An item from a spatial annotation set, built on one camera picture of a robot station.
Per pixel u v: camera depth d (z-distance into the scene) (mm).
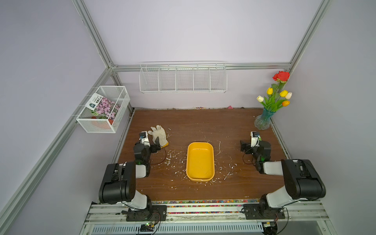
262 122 1019
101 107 735
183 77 992
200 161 919
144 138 789
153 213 728
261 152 732
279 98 890
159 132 1054
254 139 824
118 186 438
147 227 718
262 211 676
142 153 718
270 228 723
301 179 463
